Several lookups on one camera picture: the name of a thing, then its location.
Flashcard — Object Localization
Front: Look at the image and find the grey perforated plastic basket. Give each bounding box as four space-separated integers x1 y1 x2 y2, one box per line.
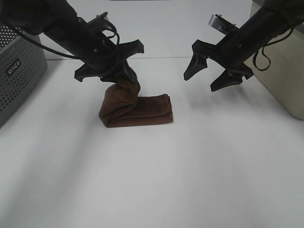
0 25 48 126

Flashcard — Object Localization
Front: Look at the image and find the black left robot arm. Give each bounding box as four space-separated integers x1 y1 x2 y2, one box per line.
0 0 144 83

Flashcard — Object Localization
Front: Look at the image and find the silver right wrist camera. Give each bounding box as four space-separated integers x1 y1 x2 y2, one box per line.
209 14 238 35

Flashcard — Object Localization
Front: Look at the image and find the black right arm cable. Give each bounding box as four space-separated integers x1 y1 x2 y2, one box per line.
253 23 294 71

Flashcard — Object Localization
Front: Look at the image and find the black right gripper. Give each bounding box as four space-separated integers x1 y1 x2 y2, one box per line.
183 28 252 92

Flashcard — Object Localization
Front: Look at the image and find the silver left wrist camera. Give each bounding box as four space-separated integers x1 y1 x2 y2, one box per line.
87 12 110 30

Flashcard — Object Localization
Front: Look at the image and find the beige plastic bin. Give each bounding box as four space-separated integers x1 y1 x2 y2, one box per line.
244 0 304 121

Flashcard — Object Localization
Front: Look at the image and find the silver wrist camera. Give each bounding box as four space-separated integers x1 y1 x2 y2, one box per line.
209 14 238 35
87 12 110 30

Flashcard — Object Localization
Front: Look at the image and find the brown towel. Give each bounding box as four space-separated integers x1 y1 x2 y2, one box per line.
99 78 173 128

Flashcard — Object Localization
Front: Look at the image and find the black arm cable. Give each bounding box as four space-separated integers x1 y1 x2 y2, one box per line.
253 23 294 71
18 20 121 60

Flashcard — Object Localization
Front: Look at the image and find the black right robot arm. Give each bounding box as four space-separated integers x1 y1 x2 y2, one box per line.
183 0 304 92

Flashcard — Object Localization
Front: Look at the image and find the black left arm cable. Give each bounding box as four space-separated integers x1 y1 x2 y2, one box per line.
18 20 121 60

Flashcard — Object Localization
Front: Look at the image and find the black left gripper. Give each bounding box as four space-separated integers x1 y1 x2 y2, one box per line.
75 22 144 84

